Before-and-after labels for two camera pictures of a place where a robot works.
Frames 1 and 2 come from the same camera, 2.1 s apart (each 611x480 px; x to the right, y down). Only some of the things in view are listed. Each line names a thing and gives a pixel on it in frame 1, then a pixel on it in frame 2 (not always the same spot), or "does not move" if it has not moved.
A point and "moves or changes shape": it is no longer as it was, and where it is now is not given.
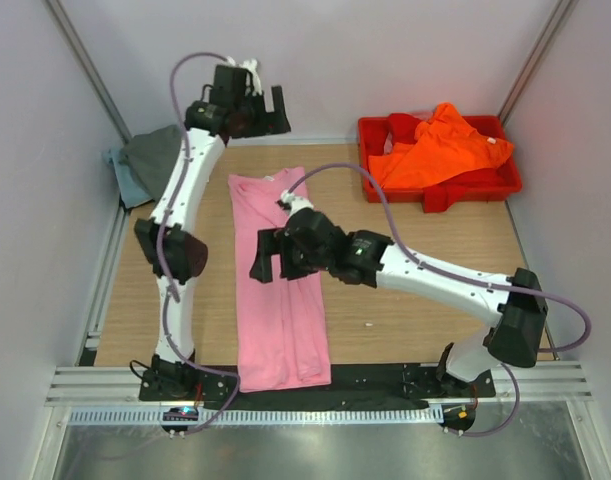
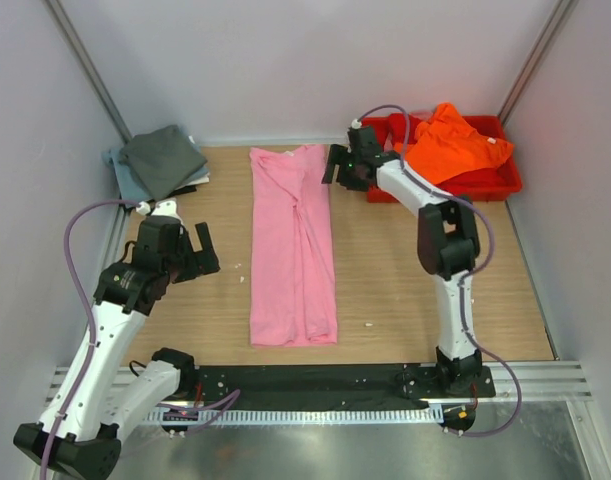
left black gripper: x=268 y=122 → x=201 y=262
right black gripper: x=276 y=241 → x=337 y=155
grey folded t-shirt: x=153 y=156 does not move
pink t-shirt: x=281 y=334 moves or changes shape
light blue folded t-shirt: x=133 y=194 does not move
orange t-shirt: x=444 y=143 does not move
